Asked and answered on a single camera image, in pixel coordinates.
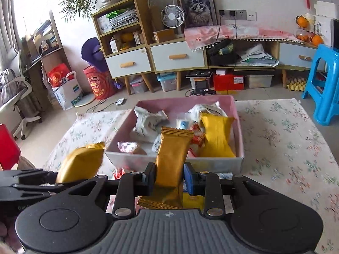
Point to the black electronic device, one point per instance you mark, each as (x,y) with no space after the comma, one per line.
(201,83)

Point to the red box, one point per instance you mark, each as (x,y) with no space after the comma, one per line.
(227,82)

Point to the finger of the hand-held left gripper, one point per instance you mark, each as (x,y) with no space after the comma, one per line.
(29,176)
(34,190)

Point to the small white desk fan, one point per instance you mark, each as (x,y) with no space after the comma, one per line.
(172,16)

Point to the long low wooden cabinet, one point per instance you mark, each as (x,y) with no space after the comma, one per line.
(294,55)

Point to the black bag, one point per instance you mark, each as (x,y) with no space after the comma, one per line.
(222,55)

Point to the stack of papers on shelf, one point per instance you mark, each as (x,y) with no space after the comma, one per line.
(123,19)

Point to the pink cardboard box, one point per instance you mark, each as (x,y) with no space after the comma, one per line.
(177,162)

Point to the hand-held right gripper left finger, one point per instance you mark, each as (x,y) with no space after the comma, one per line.
(149,177)

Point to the wooden single drawer cabinet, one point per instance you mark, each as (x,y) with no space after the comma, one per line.
(177,57)

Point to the golden bar snack packet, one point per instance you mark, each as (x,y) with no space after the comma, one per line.
(170,158)

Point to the pink floral cloth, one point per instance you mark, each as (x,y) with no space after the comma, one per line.
(249,34)

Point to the clear plastic storage bin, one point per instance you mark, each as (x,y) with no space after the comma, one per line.
(166,82)

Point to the white printed snack packet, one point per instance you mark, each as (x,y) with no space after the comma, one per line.
(148,124)
(205,109)

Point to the red gift bag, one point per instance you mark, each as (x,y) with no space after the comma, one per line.
(57,75)

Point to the small cardboard box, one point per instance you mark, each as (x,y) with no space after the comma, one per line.
(163,35)

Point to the wall power outlets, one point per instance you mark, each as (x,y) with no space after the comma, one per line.
(241,15)

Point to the pink clear snack packet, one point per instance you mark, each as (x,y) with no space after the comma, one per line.
(129,147)

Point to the small clear storage bin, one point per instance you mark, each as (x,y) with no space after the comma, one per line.
(138,85)

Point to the red chair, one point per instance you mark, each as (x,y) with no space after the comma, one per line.
(8,148)

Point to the white round floor device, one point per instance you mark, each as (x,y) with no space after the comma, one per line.
(120,102)

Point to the person's left hand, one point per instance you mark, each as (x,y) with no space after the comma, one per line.
(5,236)

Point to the white paper bag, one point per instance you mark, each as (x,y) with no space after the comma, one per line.
(67,94)

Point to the yellow egg tray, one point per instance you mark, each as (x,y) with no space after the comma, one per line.
(296,83)

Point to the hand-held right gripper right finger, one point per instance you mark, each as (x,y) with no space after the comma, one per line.
(190,180)

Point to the long clear storage bin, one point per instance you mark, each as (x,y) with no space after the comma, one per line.
(259,81)

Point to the large yellow snack packet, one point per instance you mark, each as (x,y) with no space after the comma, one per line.
(79,161)

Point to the red printed bag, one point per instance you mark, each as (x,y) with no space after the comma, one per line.
(99,84)

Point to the white silver snack packet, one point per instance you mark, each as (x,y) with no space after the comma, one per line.
(157,143)

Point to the yellow pillow snack packet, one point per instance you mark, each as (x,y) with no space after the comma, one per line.
(217,136)

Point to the oranges on glass jar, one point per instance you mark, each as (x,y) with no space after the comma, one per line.
(304,30)

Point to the flat yellow printed snack packet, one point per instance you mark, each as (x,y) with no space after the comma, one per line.
(193,202)

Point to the wooden shelf cabinet with drawer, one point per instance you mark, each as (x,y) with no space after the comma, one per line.
(124,58)

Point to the blue plastic stool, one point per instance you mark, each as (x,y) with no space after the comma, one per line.
(323,90)

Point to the white office chair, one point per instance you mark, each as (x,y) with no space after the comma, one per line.
(18,95)

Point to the pile of loose papers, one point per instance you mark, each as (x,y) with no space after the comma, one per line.
(258,57)

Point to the red snack packet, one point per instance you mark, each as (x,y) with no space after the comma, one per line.
(197,139)
(119,174)

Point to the framed cat picture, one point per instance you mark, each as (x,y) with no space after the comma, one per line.
(197,8)

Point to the long white blue snack packet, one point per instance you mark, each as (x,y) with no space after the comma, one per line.
(183,123)

